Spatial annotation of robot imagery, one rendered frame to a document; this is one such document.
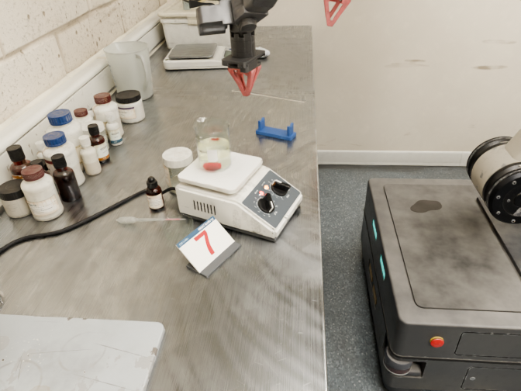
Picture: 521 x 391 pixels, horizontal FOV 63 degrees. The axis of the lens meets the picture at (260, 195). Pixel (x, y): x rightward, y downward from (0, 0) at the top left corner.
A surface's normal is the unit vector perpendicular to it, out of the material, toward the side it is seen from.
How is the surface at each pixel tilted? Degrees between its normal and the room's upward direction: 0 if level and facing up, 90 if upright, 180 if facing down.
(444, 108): 90
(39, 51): 90
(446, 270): 0
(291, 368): 0
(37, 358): 0
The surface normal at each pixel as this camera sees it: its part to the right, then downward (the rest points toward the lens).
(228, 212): -0.43, 0.53
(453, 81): -0.09, 0.57
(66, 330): -0.04, -0.82
